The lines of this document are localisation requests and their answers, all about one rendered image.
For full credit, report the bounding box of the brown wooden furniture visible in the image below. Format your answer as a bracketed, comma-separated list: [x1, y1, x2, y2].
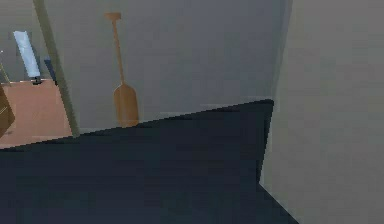
[0, 84, 16, 138]

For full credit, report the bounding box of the brown wooden paddle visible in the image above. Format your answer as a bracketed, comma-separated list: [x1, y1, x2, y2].
[103, 12, 140, 129]

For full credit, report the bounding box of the pale blue standing panel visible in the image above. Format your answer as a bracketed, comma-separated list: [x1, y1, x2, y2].
[12, 30, 43, 86]

